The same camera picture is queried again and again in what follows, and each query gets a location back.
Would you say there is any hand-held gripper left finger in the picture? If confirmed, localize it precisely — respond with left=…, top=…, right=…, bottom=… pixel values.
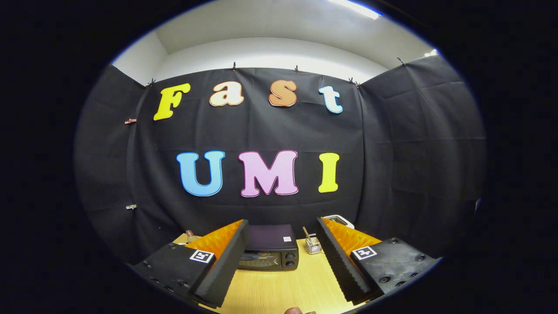
left=130, top=219, right=250, bottom=308

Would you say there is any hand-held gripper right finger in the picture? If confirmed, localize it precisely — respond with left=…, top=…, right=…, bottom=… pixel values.
left=316, top=217, right=442, bottom=306

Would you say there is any black toaster oven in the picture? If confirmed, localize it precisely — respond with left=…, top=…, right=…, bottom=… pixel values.
left=238, top=224, right=300, bottom=272

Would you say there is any cream pop-up toaster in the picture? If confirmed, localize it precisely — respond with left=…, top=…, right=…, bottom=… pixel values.
left=323, top=214, right=355, bottom=229

